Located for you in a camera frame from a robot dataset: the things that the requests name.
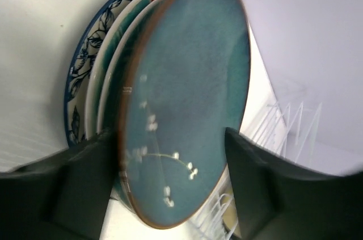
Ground teal glazed brown-rimmed plate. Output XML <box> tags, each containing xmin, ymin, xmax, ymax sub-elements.
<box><xmin>118</xmin><ymin>0</ymin><xmax>251</xmax><ymax>229</ymax></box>

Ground beige brown-rimmed plate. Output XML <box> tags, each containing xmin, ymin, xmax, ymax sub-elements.
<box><xmin>221</xmin><ymin>194</ymin><xmax>241</xmax><ymax>239</ymax></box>

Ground blue floral white plate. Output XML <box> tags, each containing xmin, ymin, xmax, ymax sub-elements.
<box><xmin>64</xmin><ymin>0</ymin><xmax>132</xmax><ymax>146</ymax></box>

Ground white wire dish rack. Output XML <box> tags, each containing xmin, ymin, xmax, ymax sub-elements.
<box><xmin>187</xmin><ymin>102</ymin><xmax>322</xmax><ymax>239</ymax></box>

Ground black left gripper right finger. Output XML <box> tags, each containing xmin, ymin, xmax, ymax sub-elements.
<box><xmin>225</xmin><ymin>128</ymin><xmax>362</xmax><ymax>239</ymax></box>

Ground white plate with red back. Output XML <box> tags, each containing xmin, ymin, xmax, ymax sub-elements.
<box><xmin>96</xmin><ymin>0</ymin><xmax>164</xmax><ymax>134</ymax></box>

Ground red plate with teal flower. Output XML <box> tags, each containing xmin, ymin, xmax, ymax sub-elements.
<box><xmin>84</xmin><ymin>0</ymin><xmax>153</xmax><ymax>139</ymax></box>

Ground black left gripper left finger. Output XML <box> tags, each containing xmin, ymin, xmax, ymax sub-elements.
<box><xmin>1</xmin><ymin>130</ymin><xmax>118</xmax><ymax>239</ymax></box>

